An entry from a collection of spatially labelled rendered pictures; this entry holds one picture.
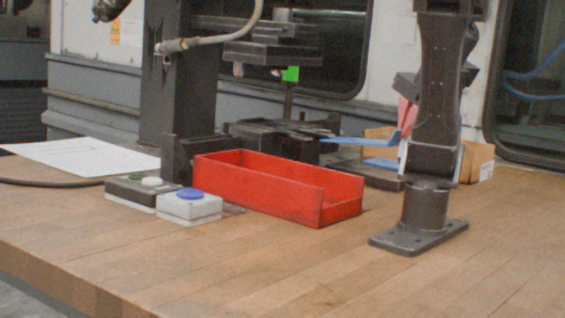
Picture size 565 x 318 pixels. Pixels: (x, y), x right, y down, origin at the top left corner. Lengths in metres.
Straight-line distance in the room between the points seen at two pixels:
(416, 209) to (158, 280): 0.38
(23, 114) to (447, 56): 3.73
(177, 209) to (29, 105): 3.51
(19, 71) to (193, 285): 3.69
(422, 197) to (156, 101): 0.68
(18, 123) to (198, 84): 3.03
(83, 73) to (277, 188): 1.99
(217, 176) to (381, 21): 0.96
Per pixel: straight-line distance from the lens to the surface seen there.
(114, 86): 2.68
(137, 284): 0.70
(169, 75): 1.36
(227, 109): 2.19
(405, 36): 1.81
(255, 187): 0.97
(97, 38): 2.82
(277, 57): 1.16
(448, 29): 0.80
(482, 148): 1.43
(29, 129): 4.39
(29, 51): 4.35
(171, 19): 1.35
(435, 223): 0.92
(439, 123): 0.87
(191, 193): 0.91
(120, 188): 0.98
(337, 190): 1.02
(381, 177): 1.19
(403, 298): 0.72
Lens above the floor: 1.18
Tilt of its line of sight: 12 degrees down
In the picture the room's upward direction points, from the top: 5 degrees clockwise
